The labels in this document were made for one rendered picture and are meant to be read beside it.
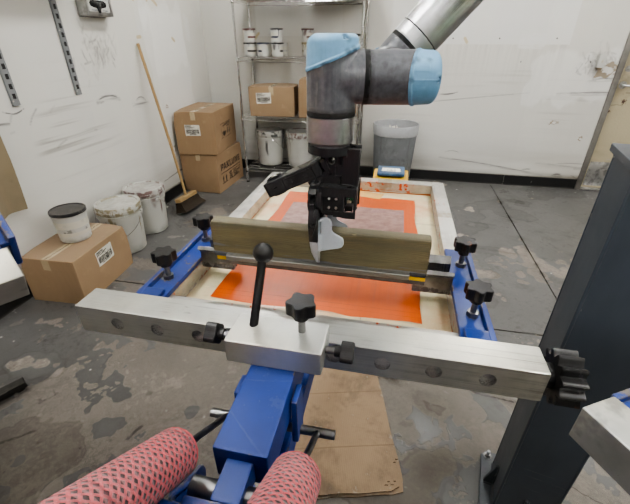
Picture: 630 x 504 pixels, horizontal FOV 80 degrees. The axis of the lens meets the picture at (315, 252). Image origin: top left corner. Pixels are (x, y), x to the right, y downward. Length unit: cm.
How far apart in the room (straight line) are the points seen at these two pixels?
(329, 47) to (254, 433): 49
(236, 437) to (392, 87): 49
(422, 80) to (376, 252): 28
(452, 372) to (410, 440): 119
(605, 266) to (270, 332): 75
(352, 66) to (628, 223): 65
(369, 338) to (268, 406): 17
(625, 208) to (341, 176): 58
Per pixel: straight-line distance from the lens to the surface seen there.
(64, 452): 193
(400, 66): 59
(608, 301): 106
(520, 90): 450
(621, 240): 99
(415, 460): 169
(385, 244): 67
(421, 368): 55
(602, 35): 465
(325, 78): 58
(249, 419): 46
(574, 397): 59
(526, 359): 58
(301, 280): 81
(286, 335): 49
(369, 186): 129
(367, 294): 77
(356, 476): 160
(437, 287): 76
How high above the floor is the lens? 140
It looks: 30 degrees down
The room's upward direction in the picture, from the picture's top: straight up
